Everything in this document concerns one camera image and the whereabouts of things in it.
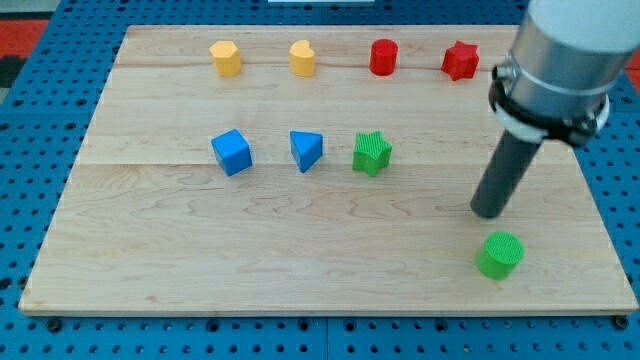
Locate green star block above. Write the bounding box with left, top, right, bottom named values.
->
left=352, top=131, right=393, bottom=177

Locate red star block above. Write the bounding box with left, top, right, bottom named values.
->
left=441, top=40, right=480, bottom=81

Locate blue triangular prism block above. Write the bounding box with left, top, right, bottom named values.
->
left=289, top=131, right=324, bottom=173

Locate light wooden board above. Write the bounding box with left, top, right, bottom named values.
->
left=19, top=25, right=638, bottom=317

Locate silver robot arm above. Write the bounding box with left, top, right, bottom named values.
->
left=470, top=0, right=639, bottom=218

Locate blue cube block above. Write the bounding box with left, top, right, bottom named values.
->
left=211, top=129, right=253, bottom=176

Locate yellow hexagon block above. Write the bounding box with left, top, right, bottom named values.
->
left=209, top=40, right=242, bottom=77

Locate yellow heart block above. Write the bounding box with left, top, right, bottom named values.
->
left=289, top=39, right=315, bottom=77

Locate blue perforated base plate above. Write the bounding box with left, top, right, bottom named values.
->
left=1, top=0, right=639, bottom=359

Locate red cylinder block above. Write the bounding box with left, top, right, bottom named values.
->
left=369, top=38, right=399, bottom=76

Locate green cylinder block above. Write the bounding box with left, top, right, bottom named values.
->
left=476, top=231, right=525, bottom=280

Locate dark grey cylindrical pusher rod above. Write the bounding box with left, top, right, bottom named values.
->
left=470, top=130, right=541, bottom=219

